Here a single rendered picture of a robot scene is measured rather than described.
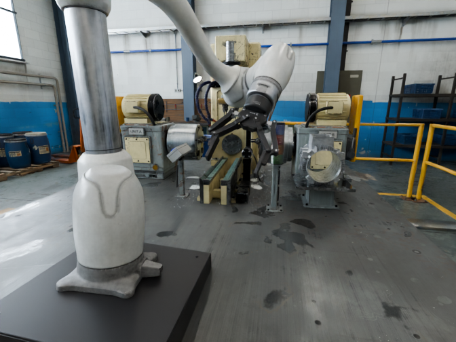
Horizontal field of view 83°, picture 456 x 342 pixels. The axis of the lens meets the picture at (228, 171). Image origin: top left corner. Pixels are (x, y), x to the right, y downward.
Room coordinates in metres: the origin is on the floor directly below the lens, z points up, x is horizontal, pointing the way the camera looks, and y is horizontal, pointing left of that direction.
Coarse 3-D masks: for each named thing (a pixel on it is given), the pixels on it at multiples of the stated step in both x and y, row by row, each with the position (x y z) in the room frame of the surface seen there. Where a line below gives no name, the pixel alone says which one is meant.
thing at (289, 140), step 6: (264, 132) 1.63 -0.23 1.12; (270, 132) 1.63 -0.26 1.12; (288, 132) 1.63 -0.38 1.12; (258, 138) 1.77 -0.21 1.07; (270, 138) 1.61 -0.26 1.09; (288, 138) 1.60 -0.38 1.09; (270, 144) 1.60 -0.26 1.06; (288, 144) 1.59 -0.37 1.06; (288, 150) 1.59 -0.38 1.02; (270, 156) 1.61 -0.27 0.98; (288, 156) 1.61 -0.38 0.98
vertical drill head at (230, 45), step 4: (228, 44) 1.76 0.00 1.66; (232, 44) 1.76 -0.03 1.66; (228, 48) 1.76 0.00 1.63; (232, 48) 1.76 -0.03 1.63; (228, 52) 1.76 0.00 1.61; (232, 52) 1.76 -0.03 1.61; (228, 56) 1.76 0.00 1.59; (232, 56) 1.76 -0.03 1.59; (228, 60) 1.76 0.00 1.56; (232, 60) 1.76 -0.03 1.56; (220, 100) 1.74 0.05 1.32; (224, 100) 1.72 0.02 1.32; (224, 104) 1.75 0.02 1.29; (224, 108) 1.75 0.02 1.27; (236, 108) 1.74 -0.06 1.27; (224, 112) 1.75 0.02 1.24
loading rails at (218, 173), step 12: (216, 168) 1.53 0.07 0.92; (240, 168) 1.78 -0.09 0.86; (204, 180) 1.25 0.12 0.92; (216, 180) 1.45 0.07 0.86; (228, 180) 1.24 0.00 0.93; (240, 180) 1.59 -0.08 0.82; (204, 192) 1.25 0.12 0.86; (216, 192) 1.33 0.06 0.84; (228, 192) 1.24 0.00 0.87; (228, 204) 1.24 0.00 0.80
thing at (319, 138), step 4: (312, 136) 1.27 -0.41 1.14; (316, 136) 1.26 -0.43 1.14; (320, 136) 1.26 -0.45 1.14; (324, 136) 1.26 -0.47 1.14; (328, 136) 1.25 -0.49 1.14; (332, 136) 1.25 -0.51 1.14; (312, 140) 1.27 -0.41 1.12; (316, 140) 1.26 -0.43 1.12; (320, 140) 1.26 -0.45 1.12; (324, 140) 1.25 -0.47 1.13; (328, 140) 1.25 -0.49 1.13; (332, 140) 1.25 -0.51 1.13; (312, 144) 1.26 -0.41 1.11; (316, 144) 1.26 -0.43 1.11; (320, 144) 1.26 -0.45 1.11; (328, 144) 1.25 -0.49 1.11; (332, 144) 1.25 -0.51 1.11; (312, 148) 1.27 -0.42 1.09
